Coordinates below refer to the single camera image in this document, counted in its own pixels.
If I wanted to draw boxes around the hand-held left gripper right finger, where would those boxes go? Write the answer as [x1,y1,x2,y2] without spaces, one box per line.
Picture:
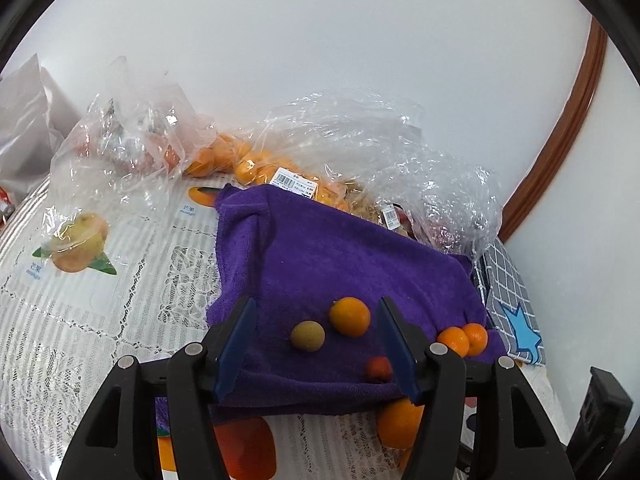
[379,296,568,480]

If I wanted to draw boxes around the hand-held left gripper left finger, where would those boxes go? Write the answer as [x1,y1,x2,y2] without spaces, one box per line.
[65,296,258,480]

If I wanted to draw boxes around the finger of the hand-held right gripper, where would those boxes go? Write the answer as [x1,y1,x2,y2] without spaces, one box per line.
[565,366,635,480]

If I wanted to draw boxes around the small red tomato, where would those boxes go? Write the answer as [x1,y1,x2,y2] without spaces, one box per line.
[366,356,393,382]

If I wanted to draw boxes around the small mandarin orange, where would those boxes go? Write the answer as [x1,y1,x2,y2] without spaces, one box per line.
[462,323,489,357]
[437,326,471,358]

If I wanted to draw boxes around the large mandarin orange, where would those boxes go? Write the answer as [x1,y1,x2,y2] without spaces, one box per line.
[329,297,372,338]
[376,398,426,450]

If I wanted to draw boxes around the small green round fruit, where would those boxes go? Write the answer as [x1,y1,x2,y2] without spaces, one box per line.
[290,320,326,353]

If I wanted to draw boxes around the purple towel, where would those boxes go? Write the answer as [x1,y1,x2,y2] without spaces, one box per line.
[206,183,507,417]

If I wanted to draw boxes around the fruit-print lace tablecloth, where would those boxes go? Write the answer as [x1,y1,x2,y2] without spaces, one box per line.
[0,172,571,480]

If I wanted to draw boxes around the grey plaid cushion blue star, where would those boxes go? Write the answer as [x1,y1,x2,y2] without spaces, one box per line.
[472,237,547,365]

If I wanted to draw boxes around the clear bag of dark fruit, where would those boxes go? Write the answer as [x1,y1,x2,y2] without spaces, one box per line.
[350,145,503,256]

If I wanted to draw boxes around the clear bag of oranges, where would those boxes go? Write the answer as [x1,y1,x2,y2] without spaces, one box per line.
[185,91,426,211]

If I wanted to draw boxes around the clear bag of tomatoes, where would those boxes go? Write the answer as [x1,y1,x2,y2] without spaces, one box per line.
[50,55,218,261]

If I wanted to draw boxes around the white plastic bag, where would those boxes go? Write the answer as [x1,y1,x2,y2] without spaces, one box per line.
[0,57,81,198]

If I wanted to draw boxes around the brown wooden door frame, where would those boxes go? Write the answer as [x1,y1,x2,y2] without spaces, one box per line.
[497,15,608,243]

